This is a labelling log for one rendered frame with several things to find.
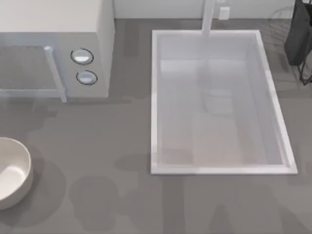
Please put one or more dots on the white sink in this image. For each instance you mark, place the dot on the white sink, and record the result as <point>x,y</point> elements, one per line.
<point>219,109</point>

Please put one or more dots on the smaller microwave knob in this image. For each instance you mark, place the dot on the smaller microwave knob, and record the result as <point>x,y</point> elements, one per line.
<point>86,77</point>

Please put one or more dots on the pale microwave oven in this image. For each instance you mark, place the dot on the pale microwave oven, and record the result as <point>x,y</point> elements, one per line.
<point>102,48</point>

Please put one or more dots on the larger microwave knob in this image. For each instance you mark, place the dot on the larger microwave knob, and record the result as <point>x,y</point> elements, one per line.
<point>82,56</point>

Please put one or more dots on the tall white tap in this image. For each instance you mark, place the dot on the tall white tap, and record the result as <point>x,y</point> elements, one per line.
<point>207,17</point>

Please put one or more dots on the microwave oven door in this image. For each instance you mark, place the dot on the microwave oven door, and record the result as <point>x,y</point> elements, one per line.
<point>24,68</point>

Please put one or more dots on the white bowl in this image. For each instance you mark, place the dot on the white bowl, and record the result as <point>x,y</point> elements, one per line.
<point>12,173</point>

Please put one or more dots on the black object on stand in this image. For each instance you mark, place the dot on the black object on stand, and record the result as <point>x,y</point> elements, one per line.
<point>298,36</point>

